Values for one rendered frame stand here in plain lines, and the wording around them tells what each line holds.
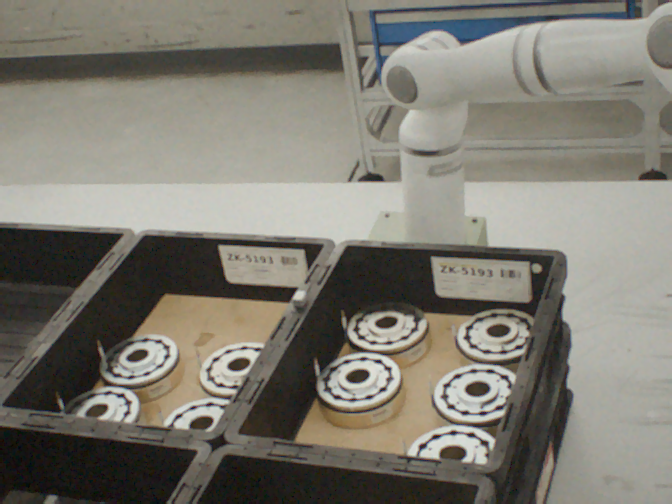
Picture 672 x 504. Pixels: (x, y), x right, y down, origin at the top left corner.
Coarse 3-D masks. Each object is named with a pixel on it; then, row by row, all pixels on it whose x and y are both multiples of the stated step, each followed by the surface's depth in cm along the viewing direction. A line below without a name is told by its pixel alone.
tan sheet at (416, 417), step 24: (432, 336) 151; (456, 336) 150; (432, 360) 146; (456, 360) 146; (408, 384) 143; (432, 384) 143; (312, 408) 142; (408, 408) 139; (432, 408) 139; (312, 432) 138; (336, 432) 138; (360, 432) 137; (384, 432) 137; (408, 432) 136
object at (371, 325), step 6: (384, 312) 150; (390, 312) 150; (396, 312) 150; (372, 318) 150; (378, 318) 150; (384, 318) 150; (390, 318) 150; (396, 318) 149; (402, 318) 148; (372, 324) 148; (402, 324) 147; (372, 330) 147; (378, 330) 147; (384, 330) 147; (390, 330) 147; (396, 330) 147; (384, 336) 147
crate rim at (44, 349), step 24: (216, 240) 160; (240, 240) 159; (264, 240) 158; (288, 240) 157; (312, 240) 156; (120, 264) 159; (96, 288) 154; (72, 312) 150; (288, 312) 142; (48, 336) 146; (264, 360) 135; (240, 384) 132; (0, 408) 135; (144, 432) 127; (168, 432) 127; (192, 432) 126; (216, 432) 126
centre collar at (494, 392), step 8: (480, 376) 136; (464, 384) 136; (472, 384) 136; (480, 384) 136; (488, 384) 135; (496, 384) 135; (464, 392) 134; (496, 392) 134; (464, 400) 133; (472, 400) 133; (480, 400) 133; (488, 400) 133
